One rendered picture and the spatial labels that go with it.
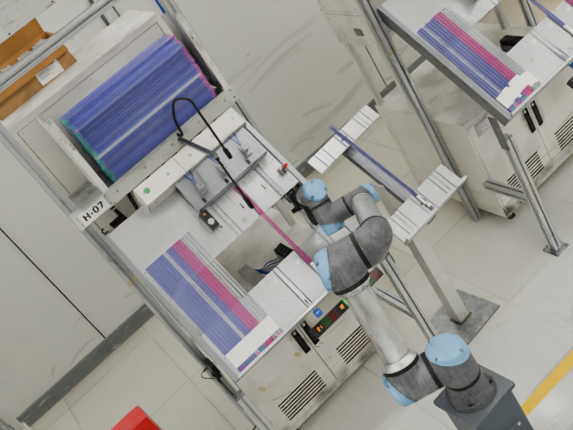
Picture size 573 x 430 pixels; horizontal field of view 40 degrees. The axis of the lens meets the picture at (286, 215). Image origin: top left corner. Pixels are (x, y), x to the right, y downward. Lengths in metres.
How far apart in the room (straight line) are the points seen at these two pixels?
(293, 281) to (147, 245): 0.55
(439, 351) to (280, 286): 0.75
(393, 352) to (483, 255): 1.52
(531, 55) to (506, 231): 0.89
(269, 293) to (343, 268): 0.68
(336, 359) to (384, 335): 1.13
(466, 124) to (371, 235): 1.37
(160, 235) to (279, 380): 0.82
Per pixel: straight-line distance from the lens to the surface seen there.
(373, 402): 3.41
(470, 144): 3.52
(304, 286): 2.83
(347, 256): 2.18
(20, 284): 4.51
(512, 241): 3.74
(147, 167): 2.91
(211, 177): 2.88
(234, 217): 2.89
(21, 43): 3.21
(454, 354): 2.30
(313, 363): 3.33
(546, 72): 3.33
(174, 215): 2.91
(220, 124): 2.94
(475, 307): 3.51
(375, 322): 2.26
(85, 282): 4.60
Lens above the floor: 2.41
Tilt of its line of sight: 30 degrees down
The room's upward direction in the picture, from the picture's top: 34 degrees counter-clockwise
